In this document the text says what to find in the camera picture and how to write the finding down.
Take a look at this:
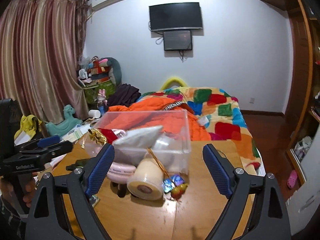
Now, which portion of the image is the yellow plush headboard toy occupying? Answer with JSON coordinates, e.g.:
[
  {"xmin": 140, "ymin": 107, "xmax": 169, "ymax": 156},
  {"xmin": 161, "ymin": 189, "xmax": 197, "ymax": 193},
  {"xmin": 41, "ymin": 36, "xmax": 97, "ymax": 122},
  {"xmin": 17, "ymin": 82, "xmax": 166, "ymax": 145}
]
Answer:
[{"xmin": 160, "ymin": 76, "xmax": 187, "ymax": 90}]

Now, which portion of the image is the pink macaron-shaped case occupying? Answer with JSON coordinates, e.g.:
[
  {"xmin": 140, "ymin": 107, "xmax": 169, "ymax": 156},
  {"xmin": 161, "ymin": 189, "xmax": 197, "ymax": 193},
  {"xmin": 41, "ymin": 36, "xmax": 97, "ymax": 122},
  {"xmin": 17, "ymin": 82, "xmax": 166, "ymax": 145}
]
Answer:
[{"xmin": 106, "ymin": 162, "xmax": 136, "ymax": 184}]

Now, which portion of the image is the clear plastic storage bin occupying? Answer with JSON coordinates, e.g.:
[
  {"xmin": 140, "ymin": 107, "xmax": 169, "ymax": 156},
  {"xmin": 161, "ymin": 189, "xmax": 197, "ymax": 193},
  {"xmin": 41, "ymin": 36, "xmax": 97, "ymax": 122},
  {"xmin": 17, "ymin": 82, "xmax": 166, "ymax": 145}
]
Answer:
[{"xmin": 83, "ymin": 110, "xmax": 191, "ymax": 174}]

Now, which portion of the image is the pink croc shoe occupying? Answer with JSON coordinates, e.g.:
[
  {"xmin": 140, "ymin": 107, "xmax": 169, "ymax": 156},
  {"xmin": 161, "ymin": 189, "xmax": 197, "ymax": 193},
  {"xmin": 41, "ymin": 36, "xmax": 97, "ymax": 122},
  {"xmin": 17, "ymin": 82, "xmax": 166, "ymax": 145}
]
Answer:
[{"xmin": 287, "ymin": 170, "xmax": 298, "ymax": 189}]

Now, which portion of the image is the left hand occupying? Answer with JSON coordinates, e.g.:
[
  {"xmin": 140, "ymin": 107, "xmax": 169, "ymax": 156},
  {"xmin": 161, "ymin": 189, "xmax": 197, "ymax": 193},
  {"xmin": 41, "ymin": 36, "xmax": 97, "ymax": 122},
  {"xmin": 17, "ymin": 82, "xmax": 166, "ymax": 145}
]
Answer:
[{"xmin": 0, "ymin": 172, "xmax": 38, "ymax": 208}]

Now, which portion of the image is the small gold red apple ornament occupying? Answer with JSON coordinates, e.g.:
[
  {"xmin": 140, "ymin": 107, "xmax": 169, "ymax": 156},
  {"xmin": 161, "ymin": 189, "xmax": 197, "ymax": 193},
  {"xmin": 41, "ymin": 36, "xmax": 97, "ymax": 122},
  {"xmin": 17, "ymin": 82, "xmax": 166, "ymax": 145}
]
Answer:
[{"xmin": 170, "ymin": 183, "xmax": 188, "ymax": 200}]

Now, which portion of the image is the teal rocking horse toy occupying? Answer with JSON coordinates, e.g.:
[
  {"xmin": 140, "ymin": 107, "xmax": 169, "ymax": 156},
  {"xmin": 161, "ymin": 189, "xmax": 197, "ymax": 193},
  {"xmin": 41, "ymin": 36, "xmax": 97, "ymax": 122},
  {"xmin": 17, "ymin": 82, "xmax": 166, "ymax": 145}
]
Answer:
[{"xmin": 45, "ymin": 105, "xmax": 82, "ymax": 137}]

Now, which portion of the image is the pink striped curtain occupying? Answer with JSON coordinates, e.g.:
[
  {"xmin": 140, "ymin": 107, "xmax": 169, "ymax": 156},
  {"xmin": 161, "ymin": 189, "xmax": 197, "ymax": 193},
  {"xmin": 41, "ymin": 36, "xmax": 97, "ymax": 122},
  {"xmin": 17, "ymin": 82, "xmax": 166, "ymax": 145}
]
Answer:
[{"xmin": 1, "ymin": 0, "xmax": 88, "ymax": 124}]

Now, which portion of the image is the wooden bookshelf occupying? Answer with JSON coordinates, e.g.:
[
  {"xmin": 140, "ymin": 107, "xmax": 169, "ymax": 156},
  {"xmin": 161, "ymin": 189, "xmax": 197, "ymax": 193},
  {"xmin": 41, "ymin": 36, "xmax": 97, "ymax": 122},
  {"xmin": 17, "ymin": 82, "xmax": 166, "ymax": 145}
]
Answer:
[{"xmin": 261, "ymin": 0, "xmax": 319, "ymax": 185}]

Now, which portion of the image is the small wall monitor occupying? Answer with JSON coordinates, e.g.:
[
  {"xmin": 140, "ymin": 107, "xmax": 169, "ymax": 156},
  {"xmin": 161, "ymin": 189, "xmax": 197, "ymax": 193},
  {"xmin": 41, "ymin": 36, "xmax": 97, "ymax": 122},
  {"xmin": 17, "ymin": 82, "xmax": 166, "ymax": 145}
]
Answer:
[{"xmin": 163, "ymin": 30, "xmax": 193, "ymax": 51}]

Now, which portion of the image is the large wall television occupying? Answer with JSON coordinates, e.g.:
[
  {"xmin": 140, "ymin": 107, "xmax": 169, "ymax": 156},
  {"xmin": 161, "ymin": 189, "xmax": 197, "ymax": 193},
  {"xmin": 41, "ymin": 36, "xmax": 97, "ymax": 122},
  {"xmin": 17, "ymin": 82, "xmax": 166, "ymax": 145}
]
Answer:
[{"xmin": 149, "ymin": 2, "xmax": 203, "ymax": 31}]

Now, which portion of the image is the colourful patchwork blanket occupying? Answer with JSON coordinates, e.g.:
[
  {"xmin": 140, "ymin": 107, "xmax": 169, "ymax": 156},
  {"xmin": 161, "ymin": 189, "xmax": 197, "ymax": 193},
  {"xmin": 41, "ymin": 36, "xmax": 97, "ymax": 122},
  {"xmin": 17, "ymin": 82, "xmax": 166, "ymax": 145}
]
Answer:
[{"xmin": 138, "ymin": 87, "xmax": 266, "ymax": 176}]

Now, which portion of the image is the dark purple garment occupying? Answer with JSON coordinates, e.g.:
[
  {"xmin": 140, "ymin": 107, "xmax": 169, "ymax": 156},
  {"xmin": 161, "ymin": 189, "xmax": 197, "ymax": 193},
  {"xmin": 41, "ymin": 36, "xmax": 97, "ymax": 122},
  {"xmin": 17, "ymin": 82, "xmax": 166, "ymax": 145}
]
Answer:
[{"xmin": 107, "ymin": 83, "xmax": 141, "ymax": 107}]

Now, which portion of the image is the white drawstring cloth bag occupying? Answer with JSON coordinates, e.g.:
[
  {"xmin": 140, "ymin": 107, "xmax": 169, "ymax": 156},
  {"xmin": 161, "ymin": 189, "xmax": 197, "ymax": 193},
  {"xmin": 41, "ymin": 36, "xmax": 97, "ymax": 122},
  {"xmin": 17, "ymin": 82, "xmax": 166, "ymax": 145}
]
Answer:
[{"xmin": 112, "ymin": 125, "xmax": 163, "ymax": 166}]

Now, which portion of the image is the white storage drawer unit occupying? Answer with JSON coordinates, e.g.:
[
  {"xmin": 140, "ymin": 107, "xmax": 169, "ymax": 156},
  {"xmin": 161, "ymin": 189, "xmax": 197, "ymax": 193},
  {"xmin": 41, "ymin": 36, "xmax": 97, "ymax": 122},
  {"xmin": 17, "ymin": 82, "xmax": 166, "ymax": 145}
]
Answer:
[{"xmin": 287, "ymin": 138, "xmax": 320, "ymax": 235}]

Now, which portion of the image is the dark green spray bottle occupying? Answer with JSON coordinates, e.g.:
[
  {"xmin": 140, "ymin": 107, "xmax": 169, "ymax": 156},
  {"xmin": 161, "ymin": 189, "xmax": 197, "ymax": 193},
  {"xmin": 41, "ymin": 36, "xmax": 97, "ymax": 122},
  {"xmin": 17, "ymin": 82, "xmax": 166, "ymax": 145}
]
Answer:
[{"xmin": 66, "ymin": 159, "xmax": 89, "ymax": 171}]

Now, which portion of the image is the yellow cloth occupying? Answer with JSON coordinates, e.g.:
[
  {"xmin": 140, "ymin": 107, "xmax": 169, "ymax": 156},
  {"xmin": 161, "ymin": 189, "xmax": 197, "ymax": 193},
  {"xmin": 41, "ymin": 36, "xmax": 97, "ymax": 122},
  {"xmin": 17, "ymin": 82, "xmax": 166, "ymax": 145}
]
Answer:
[{"xmin": 14, "ymin": 115, "xmax": 42, "ymax": 139}]

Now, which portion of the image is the pile of toys and boxes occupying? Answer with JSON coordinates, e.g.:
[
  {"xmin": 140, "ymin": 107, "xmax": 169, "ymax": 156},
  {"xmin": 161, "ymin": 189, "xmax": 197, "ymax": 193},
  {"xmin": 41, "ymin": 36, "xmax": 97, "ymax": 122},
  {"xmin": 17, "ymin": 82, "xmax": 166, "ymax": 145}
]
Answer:
[{"xmin": 78, "ymin": 56, "xmax": 122, "ymax": 105}]

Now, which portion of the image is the blue foil packet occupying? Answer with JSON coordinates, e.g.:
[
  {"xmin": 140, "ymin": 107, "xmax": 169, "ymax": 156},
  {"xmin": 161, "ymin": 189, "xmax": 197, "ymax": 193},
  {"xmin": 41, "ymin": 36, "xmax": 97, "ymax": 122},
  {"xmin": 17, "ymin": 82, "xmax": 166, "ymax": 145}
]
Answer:
[{"xmin": 162, "ymin": 174, "xmax": 184, "ymax": 193}]

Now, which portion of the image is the orange down jacket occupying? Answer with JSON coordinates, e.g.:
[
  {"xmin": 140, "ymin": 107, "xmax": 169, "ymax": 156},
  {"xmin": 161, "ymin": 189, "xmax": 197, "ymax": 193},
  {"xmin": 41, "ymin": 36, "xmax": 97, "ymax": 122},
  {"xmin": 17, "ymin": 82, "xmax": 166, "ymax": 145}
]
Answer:
[{"xmin": 105, "ymin": 97, "xmax": 211, "ymax": 141}]

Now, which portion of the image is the red pouch with gold trim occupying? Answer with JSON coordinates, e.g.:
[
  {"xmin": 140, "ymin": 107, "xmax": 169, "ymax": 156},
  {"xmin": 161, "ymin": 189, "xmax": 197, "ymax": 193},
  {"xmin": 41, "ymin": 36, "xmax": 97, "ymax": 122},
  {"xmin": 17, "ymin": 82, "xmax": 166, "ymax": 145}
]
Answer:
[{"xmin": 88, "ymin": 128, "xmax": 118, "ymax": 146}]

